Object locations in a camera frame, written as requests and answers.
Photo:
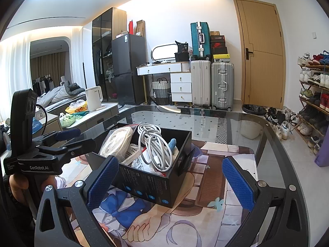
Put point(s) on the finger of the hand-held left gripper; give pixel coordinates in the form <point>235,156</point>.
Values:
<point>68,133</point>
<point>82,145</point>

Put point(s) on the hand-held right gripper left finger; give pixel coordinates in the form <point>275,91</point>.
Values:
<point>102,182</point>

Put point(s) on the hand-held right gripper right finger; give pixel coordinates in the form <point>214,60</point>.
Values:
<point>237,182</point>

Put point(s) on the large white printed packet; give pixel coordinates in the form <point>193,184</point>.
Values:
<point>140,163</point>

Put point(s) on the black cardboard box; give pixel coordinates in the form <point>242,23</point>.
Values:
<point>146,185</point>

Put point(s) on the white and blue plush toy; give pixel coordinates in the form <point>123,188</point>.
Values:
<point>172,144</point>

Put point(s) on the person's left hand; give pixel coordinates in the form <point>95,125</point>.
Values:
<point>18,186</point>

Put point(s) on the green plastic bag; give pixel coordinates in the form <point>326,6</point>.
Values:
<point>68,120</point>

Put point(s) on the white side table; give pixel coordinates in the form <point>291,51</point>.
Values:
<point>51,123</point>

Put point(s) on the yellow snack bag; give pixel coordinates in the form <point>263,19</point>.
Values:
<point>77,108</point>

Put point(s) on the printed table mat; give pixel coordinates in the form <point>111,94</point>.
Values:
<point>205,175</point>

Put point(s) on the white low cabinet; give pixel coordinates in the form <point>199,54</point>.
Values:
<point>100,113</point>

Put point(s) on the bed with grey duvet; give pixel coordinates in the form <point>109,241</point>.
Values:
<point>57,95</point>

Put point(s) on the white electric kettle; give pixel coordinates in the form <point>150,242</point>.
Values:
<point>93,99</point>

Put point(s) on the hanging clothes rack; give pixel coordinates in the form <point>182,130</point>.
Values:
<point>42,83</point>

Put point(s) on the white sheer curtain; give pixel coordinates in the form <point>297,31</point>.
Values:
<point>15,69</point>
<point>79,61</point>

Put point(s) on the black trash bin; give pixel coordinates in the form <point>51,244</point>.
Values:
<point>254,109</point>

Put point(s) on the dark glass cabinet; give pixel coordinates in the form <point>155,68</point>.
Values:
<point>102,56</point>

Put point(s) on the purple cloth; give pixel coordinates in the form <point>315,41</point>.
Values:
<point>322,157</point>

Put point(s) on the black refrigerator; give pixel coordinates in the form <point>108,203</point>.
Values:
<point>128,67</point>

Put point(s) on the woven basket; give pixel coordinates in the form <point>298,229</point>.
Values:
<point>161,91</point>

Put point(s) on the silver suitcase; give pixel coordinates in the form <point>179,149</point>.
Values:
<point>222,86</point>

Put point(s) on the white suitcase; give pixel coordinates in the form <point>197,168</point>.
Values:
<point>201,83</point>

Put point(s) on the white vanity desk with drawers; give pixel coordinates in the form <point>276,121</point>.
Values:
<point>181,87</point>

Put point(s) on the wooden shoe rack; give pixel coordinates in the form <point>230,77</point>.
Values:
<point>313,100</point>

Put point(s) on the wooden door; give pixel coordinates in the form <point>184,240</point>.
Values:
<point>259,64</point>

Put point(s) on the oval mirror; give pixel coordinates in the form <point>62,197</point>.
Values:
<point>164,52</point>

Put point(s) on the black bag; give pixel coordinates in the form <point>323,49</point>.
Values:
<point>182,52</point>

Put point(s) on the teal suitcase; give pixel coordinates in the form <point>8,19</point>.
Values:
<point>200,42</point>

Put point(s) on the brown-lidded box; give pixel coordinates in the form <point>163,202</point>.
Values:
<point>218,33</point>

